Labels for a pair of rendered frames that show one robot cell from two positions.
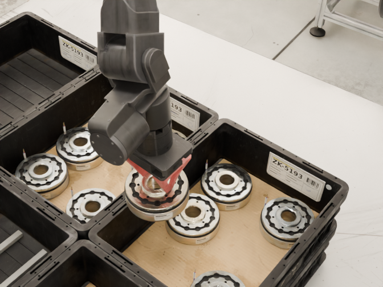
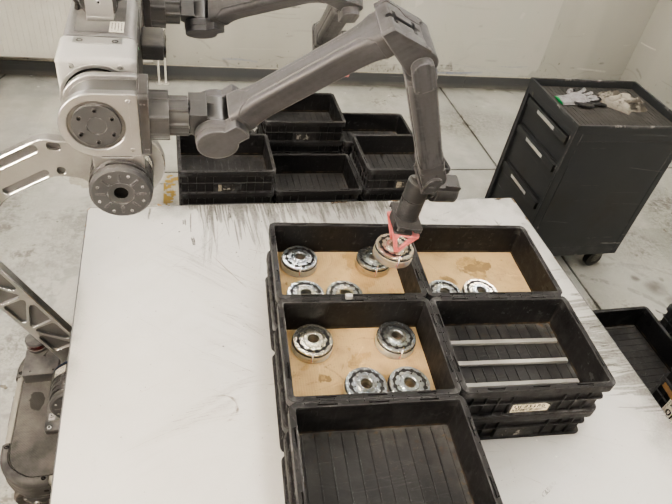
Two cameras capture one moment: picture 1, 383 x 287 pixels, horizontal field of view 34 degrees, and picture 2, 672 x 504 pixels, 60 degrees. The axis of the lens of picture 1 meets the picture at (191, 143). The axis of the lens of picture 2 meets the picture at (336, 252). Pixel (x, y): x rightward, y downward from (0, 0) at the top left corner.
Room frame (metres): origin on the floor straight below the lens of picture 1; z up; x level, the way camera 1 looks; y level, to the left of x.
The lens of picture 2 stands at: (1.67, 0.65, 2.00)
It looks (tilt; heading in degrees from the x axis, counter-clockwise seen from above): 41 degrees down; 218
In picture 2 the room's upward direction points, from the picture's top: 11 degrees clockwise
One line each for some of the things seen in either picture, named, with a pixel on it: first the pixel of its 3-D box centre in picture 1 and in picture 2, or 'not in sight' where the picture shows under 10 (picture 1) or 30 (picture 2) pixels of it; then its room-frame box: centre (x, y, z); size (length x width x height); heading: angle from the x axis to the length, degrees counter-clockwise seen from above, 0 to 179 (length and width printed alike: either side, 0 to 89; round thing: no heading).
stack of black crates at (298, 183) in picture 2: not in sight; (309, 200); (0.00, -0.86, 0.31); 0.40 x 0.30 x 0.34; 148
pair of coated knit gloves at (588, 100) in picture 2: not in sight; (578, 96); (-1.06, -0.22, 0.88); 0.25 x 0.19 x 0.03; 148
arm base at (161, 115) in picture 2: not in sight; (164, 115); (1.17, -0.17, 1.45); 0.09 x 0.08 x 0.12; 58
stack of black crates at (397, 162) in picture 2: not in sight; (391, 190); (-0.34, -0.64, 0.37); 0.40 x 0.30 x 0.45; 148
